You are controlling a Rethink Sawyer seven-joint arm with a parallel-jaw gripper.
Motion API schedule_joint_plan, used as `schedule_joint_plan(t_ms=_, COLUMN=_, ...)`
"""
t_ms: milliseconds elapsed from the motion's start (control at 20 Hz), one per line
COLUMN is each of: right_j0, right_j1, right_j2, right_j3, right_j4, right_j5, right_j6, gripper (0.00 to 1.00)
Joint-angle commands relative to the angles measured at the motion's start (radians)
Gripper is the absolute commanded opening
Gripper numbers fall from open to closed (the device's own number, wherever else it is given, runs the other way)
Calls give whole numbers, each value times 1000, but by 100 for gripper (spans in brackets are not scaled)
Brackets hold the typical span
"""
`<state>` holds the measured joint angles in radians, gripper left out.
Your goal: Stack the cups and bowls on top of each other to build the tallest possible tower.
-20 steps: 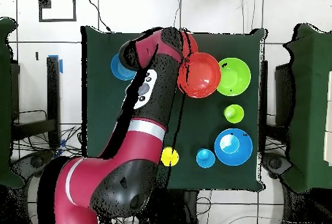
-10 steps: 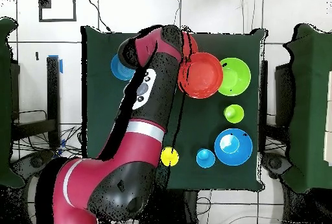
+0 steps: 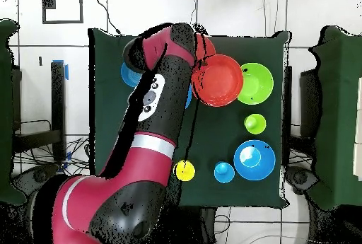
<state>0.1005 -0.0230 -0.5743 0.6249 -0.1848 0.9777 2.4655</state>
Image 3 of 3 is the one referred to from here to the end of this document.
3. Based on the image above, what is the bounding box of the large blue bowl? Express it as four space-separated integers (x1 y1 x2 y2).
233 139 276 182
185 85 193 110

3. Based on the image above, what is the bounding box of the orange bowl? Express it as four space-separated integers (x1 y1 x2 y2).
191 54 245 108
194 33 217 61

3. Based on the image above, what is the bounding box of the small blue bowl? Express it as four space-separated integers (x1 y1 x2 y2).
120 61 142 88

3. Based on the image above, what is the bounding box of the green bowl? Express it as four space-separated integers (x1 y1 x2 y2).
236 62 274 105

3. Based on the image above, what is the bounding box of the dark green tablecloth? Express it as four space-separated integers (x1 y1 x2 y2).
88 28 291 209

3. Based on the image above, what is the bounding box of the yellow cup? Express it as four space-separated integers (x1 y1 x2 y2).
173 159 197 182

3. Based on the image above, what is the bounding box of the light blue cup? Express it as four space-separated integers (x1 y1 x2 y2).
213 161 236 184

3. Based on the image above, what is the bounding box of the lime green cup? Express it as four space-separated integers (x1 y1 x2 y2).
243 113 267 135

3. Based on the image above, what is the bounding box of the green cloth side table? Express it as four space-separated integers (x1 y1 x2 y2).
306 25 362 211
0 18 27 206

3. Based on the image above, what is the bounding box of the black floor cable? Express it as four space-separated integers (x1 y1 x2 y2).
94 0 123 36

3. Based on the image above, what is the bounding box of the tangle of cables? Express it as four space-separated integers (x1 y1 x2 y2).
13 136 91 177

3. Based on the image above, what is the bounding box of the black metal frame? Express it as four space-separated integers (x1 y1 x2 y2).
11 61 67 161

